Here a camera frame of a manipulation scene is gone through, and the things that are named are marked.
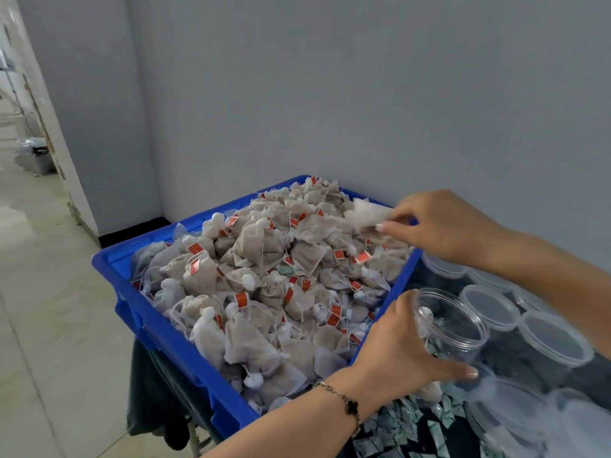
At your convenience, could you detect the person's right hand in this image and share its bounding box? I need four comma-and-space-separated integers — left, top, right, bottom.
374, 190, 507, 268

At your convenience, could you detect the person's left hand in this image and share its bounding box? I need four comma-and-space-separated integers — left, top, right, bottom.
353, 289, 481, 397

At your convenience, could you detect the clear jar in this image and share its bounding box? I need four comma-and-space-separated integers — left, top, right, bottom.
412, 288, 491, 363

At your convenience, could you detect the pile of green desiccant packets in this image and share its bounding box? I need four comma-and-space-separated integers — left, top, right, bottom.
353, 391, 474, 458

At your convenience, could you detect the white mesh tea bag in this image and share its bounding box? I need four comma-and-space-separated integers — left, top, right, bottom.
346, 197, 397, 235

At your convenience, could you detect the stack of clear lids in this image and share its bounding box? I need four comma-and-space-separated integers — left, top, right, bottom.
472, 377, 550, 440

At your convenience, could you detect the group of lidded jars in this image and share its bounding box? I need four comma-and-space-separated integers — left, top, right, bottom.
420, 253, 598, 378

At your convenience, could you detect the pile of tea bags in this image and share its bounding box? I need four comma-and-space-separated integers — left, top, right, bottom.
132, 174, 416, 411

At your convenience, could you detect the person's right forearm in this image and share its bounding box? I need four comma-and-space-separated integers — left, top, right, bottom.
487, 228, 611, 359

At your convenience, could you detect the metal table leg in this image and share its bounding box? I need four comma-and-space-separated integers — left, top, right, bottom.
186, 419, 216, 458

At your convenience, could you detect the blue plastic tray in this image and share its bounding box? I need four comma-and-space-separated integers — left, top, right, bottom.
92, 174, 424, 440

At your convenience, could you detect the grey floor bin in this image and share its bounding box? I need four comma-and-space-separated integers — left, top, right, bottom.
14, 138, 57, 177

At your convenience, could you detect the thin beaded bracelet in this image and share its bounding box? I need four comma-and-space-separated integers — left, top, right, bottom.
313, 378, 362, 437

